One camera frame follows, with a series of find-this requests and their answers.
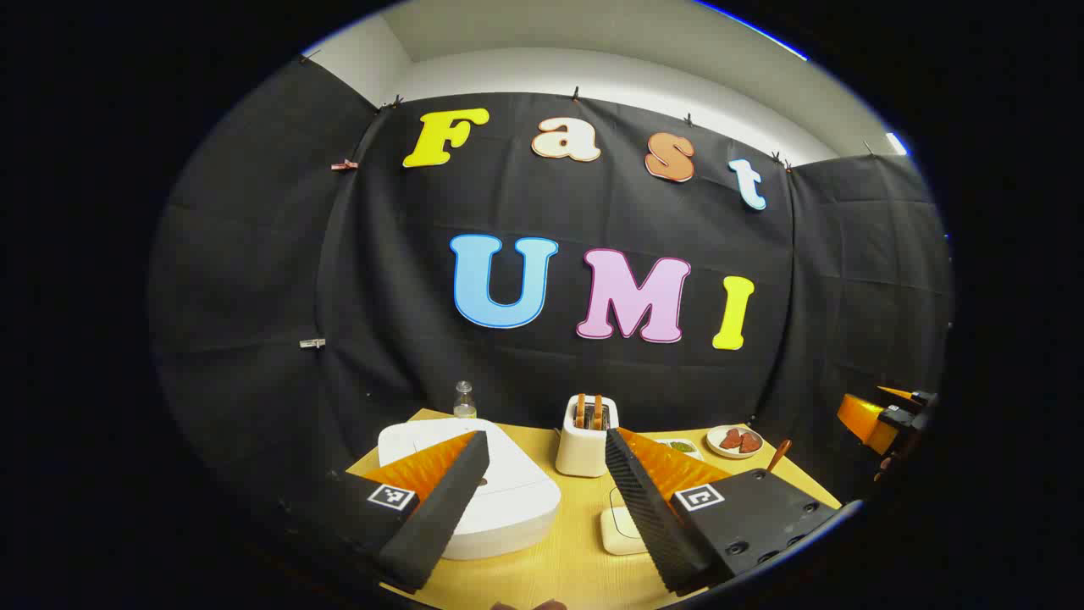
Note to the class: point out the red meat piece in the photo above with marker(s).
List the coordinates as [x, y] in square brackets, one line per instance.
[749, 441]
[730, 439]

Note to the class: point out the black backdrop cloth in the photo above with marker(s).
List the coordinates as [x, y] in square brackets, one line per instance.
[406, 280]

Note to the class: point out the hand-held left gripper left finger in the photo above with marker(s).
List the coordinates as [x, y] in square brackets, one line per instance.
[440, 508]

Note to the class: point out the white toaster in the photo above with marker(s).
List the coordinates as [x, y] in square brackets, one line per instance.
[583, 449]

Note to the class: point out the reddish clothes peg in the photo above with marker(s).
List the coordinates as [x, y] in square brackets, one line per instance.
[344, 164]

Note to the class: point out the brown wooden spoon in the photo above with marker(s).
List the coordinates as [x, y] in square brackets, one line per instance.
[779, 455]

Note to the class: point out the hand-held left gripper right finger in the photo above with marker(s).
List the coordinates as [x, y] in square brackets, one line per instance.
[644, 508]

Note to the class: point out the clear glass dish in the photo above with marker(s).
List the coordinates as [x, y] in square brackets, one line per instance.
[616, 500]

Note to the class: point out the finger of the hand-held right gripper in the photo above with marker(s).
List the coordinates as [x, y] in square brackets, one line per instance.
[868, 422]
[898, 395]

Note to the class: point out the white rice cooker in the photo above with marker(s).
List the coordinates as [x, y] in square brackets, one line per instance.
[517, 500]

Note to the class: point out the white round plate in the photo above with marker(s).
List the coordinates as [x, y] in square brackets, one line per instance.
[718, 446]

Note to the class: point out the small glass bottle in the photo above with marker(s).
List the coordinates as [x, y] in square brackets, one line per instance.
[464, 402]

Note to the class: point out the white divided dish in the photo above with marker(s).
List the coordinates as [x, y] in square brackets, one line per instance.
[682, 451]

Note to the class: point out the toasted bread slice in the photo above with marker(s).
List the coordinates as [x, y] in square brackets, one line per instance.
[580, 412]
[597, 412]

